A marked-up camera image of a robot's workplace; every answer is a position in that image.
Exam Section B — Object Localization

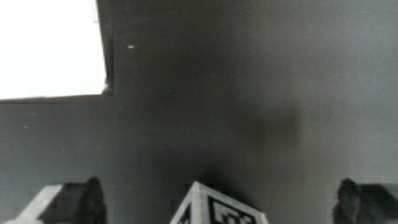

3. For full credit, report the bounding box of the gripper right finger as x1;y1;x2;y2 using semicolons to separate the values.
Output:
333;178;398;224

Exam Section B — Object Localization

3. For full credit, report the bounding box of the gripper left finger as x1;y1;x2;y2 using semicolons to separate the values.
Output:
11;176;111;224

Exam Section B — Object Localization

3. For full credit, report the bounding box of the white leg cube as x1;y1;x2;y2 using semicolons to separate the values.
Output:
169;182;271;224

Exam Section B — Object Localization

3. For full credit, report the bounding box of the white sheet with markers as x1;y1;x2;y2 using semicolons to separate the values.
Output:
0;0;107;100

